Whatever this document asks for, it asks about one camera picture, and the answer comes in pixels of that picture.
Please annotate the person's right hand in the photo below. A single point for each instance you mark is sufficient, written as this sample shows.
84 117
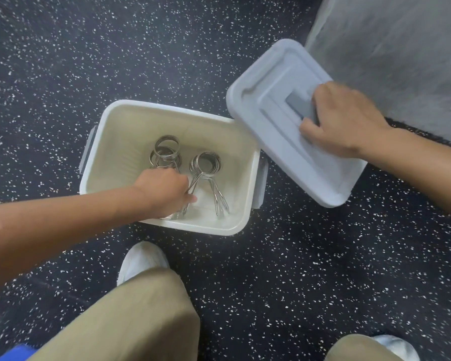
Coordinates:
345 120

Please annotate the person's left hand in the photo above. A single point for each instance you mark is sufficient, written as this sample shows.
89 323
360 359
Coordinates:
159 193

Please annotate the person's right thumb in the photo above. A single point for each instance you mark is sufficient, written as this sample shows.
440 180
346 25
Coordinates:
310 129

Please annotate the person's left thumb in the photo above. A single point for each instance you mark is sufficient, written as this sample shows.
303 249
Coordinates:
188 200

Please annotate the grey plastic bin lid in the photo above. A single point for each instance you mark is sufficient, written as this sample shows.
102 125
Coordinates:
270 120

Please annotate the metal spring clamp collar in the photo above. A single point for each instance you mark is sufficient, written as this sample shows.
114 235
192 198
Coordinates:
206 163
158 159
168 143

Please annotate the person's right forearm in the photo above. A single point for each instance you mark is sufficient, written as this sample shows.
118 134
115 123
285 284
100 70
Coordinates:
424 169

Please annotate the person's left forearm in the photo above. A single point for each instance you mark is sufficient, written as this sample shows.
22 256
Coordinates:
60 233

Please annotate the person's left white shoe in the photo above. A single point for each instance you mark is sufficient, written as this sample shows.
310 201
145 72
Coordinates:
142 259

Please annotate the person's white shoe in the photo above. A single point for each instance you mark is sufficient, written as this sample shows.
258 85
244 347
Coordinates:
142 259
402 349

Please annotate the white plastic storage bin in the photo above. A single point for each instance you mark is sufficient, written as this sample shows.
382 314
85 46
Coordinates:
135 127

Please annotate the person's left khaki trouser leg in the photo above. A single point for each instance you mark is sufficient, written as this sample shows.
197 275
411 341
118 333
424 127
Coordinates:
127 319

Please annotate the person's khaki trouser leg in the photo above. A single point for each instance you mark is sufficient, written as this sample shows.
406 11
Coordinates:
127 319
357 349

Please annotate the person's right khaki trouser leg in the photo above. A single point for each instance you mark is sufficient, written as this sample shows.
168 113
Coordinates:
357 349

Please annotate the blue object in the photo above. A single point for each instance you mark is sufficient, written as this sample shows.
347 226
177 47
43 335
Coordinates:
17 353

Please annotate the person's right white shoe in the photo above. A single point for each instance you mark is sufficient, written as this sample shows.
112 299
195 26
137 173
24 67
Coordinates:
402 349

